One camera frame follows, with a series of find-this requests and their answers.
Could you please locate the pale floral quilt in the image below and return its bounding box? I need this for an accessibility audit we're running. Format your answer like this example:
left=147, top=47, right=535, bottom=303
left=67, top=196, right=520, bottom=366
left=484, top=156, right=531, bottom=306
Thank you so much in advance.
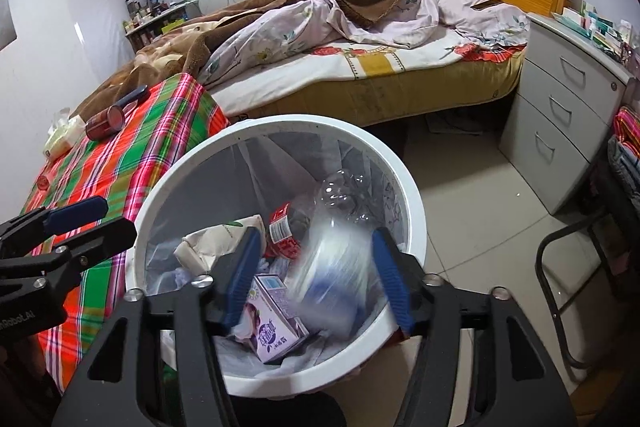
left=200, top=0, right=531, bottom=90

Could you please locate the clear bottle with red label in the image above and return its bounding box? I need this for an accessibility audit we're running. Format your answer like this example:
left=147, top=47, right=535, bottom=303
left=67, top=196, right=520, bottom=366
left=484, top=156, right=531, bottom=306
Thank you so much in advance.
left=265, top=172, right=373, bottom=260

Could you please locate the black metal chair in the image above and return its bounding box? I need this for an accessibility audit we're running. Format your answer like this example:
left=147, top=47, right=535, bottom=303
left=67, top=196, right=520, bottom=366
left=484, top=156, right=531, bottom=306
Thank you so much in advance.
left=536, top=217, right=640, bottom=373

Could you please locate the dark red jar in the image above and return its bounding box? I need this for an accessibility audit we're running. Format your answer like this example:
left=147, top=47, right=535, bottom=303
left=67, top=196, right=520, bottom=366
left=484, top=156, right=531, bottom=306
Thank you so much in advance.
left=85, top=104, right=126, bottom=140

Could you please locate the stack of folded clothes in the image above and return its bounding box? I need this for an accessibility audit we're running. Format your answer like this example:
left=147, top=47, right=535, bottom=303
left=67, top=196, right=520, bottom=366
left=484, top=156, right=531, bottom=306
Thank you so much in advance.
left=607, top=107, right=640, bottom=218

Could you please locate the clear plastic bin liner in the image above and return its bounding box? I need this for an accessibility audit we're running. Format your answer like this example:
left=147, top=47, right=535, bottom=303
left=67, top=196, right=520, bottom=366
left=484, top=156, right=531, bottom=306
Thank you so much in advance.
left=142, top=134, right=407, bottom=388

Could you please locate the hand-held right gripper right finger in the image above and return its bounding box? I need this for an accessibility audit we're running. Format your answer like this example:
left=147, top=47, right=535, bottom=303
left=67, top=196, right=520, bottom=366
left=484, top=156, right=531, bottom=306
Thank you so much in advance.
left=372, top=227, right=581, bottom=427

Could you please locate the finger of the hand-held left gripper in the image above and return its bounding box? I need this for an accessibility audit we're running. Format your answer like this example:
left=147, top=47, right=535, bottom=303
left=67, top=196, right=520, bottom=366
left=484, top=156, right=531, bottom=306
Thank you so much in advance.
left=0, top=196, right=110, bottom=258
left=0, top=219, right=138, bottom=294

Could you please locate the bed with floral sheet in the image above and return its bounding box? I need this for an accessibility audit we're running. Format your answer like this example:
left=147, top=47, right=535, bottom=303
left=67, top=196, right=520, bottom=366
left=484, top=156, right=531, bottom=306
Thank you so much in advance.
left=210, top=44, right=528, bottom=128

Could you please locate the row of small boxes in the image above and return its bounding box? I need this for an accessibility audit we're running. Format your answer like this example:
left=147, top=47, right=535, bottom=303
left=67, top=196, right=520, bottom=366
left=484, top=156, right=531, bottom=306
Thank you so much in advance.
left=562, top=0, right=640, bottom=62

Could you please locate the dark blue flat case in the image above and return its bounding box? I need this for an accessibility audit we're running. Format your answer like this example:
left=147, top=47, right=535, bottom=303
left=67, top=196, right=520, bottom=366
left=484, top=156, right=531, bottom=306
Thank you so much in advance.
left=116, top=85, right=150, bottom=108

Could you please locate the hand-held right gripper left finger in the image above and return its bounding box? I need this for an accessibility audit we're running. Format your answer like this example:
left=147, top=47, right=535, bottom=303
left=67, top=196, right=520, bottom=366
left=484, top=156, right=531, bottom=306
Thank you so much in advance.
left=52, top=227, right=266, bottom=427

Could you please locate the shelf with bottles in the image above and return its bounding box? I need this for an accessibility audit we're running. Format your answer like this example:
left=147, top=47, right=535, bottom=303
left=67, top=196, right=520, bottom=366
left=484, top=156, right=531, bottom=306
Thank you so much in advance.
left=124, top=0, right=201, bottom=52

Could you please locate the grey drawer cabinet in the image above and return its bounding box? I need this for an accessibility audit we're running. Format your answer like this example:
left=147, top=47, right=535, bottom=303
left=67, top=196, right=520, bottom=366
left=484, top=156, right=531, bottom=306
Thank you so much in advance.
left=499, top=14, right=640, bottom=215

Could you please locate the soft tissue pack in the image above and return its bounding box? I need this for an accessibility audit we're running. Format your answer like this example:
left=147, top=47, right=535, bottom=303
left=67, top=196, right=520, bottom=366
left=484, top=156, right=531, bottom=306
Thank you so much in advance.
left=42, top=112, right=87, bottom=160

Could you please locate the purple drink carton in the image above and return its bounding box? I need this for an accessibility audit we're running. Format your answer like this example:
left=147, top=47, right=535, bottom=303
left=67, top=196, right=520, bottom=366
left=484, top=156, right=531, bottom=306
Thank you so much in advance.
left=240, top=274, right=311, bottom=364

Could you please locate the white paper bag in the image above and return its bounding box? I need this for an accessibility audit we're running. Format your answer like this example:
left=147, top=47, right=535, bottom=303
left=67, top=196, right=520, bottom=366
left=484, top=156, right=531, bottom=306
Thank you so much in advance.
left=172, top=216, right=266, bottom=275

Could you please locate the red green plaid tablecloth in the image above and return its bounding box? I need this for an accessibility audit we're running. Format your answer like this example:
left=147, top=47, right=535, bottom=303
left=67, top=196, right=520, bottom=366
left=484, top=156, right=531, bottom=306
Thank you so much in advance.
left=20, top=73, right=231, bottom=393

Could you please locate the plastic bottle with blue label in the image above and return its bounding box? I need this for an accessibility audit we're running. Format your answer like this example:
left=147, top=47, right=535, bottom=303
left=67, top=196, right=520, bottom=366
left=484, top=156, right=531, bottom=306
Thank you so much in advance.
left=287, top=214, right=383, bottom=338

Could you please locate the white round trash bin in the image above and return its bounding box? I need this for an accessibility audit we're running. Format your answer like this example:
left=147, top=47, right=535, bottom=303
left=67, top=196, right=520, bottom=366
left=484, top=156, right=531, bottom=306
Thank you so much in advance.
left=124, top=114, right=428, bottom=399

